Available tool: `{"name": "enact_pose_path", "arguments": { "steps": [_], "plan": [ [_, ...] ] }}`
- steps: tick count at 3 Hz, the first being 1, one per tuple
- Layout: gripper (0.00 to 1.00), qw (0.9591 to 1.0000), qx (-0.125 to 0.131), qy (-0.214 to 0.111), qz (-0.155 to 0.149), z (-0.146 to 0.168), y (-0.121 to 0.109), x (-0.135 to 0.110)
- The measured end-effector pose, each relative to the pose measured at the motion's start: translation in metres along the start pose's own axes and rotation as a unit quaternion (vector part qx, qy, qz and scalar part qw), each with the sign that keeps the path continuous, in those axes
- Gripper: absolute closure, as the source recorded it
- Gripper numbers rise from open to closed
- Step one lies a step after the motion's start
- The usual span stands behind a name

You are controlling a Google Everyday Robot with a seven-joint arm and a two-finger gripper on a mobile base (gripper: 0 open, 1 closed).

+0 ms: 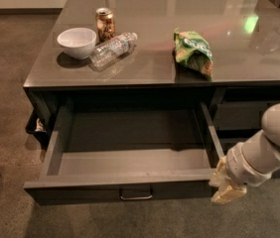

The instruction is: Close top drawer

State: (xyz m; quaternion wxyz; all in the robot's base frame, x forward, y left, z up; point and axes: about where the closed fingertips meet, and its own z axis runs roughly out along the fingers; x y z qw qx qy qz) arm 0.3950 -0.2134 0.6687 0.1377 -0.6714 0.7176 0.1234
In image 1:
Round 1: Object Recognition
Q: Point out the dark grey top drawer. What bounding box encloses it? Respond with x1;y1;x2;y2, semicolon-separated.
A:
24;104;223;204

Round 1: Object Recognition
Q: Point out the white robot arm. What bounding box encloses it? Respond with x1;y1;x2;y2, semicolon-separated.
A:
209;103;280;204

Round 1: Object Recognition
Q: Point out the dark grey drawer cabinet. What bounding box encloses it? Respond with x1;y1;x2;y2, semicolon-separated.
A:
22;0;280;180

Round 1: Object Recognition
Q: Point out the green chip bag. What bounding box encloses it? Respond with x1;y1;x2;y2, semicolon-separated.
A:
174;29;213;80

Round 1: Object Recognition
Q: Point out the clear plastic water bottle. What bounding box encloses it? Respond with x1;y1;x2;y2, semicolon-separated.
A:
89;33;138;69

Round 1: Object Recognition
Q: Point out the orange soda can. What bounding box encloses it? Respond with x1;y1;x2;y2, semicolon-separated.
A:
95;8;115;43

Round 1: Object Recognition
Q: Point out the white ceramic bowl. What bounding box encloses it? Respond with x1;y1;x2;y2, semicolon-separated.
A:
57;28;96;60

